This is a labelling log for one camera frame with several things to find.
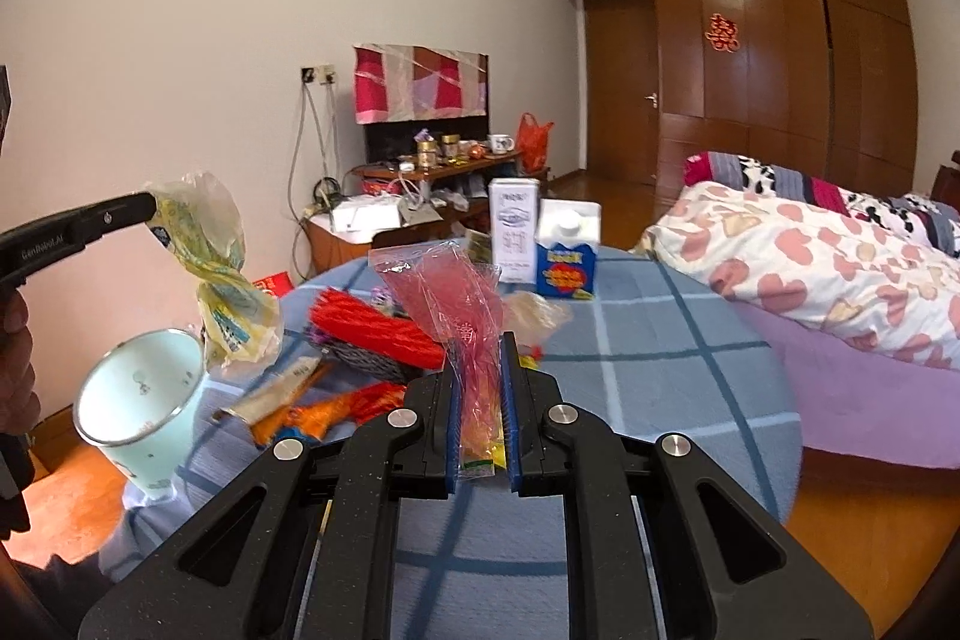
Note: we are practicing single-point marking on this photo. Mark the clear crumpled plastic bag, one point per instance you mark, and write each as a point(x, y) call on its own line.
point(533, 320)

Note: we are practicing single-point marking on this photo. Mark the pink red patchwork cloth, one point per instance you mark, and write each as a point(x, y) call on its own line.
point(417, 84)

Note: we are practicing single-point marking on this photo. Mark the red foam net sleeve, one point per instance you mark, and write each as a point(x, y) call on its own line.
point(342, 316)

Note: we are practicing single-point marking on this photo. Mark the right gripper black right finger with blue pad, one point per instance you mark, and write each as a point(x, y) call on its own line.
point(534, 462)

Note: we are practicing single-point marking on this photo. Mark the blue white Look carton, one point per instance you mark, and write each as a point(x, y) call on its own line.
point(568, 237)

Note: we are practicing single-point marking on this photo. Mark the cream long wrapper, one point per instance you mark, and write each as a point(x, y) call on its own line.
point(278, 391)

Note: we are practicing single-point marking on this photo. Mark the white box on cabinet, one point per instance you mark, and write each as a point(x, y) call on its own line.
point(364, 216)

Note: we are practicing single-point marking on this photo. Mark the red double happiness decoration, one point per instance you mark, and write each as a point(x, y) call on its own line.
point(722, 34)

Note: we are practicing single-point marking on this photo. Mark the wall power socket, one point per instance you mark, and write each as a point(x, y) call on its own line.
point(324, 74)

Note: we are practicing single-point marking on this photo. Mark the small dark tea packet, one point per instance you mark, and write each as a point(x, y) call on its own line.
point(478, 246)

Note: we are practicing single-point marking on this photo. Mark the brown wooden door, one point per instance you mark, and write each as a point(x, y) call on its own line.
point(622, 67)

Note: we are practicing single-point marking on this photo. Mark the brown wooden wardrobe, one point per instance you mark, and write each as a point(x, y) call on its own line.
point(827, 87)

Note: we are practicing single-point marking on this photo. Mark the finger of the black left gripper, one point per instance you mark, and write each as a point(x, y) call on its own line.
point(35, 246)

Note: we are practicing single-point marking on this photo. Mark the orange snack wrapper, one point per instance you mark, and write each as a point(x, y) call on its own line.
point(318, 419)

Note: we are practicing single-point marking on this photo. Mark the white tall milk carton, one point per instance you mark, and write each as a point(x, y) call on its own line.
point(513, 203)

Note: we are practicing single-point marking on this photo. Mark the purple bed sheet mattress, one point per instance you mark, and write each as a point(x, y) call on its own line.
point(863, 404)

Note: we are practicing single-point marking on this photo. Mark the wooden tv cabinet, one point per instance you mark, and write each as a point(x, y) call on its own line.
point(405, 208)

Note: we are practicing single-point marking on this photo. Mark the striped cow pattern blanket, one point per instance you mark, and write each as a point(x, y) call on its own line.
point(913, 217)

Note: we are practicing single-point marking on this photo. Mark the yellow green plastic bag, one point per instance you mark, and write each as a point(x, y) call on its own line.
point(198, 222)

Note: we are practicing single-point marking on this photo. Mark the orange plastic bag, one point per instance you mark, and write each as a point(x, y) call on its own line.
point(532, 143)

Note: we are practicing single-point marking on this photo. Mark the pink clear plastic wrapper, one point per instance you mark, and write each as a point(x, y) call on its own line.
point(456, 301)

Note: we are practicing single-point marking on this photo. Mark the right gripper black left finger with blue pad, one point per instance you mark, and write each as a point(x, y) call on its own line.
point(432, 463)

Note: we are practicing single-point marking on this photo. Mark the black foam net sleeve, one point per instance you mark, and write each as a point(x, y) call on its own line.
point(376, 366)

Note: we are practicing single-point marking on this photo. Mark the person's left hand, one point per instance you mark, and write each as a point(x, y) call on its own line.
point(19, 403)

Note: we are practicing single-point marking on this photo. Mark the red cardboard box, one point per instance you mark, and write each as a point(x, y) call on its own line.
point(277, 285)

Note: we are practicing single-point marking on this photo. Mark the black television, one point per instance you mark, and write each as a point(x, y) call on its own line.
point(385, 142)

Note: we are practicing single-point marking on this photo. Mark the white printed mug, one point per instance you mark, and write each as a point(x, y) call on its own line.
point(500, 143)

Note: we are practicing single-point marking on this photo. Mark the light blue trash bucket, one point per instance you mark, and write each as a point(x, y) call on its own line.
point(137, 406)

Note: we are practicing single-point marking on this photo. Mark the gold lidded jar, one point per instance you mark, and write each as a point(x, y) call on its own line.
point(451, 146)

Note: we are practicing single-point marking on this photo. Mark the blue plaid table cloth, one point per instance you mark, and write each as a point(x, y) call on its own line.
point(652, 352)

